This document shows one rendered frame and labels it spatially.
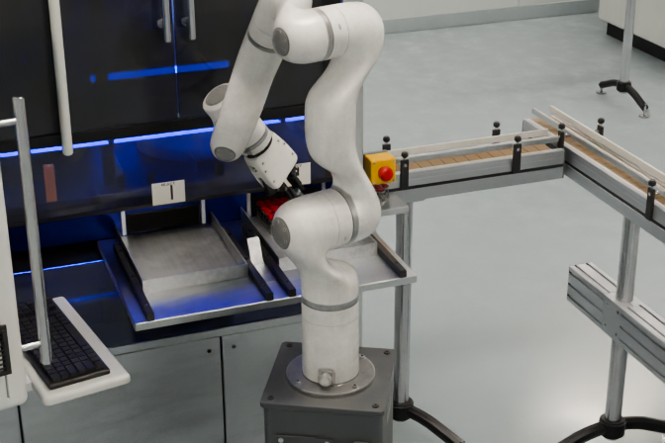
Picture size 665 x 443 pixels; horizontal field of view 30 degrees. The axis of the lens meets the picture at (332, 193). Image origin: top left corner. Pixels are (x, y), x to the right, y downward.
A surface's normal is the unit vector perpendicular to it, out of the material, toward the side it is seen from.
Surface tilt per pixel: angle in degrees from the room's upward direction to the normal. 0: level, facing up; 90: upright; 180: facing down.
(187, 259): 0
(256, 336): 90
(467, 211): 0
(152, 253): 0
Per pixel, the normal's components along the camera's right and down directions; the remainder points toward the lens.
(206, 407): 0.34, 0.36
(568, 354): 0.00, -0.92
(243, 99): 0.13, 0.06
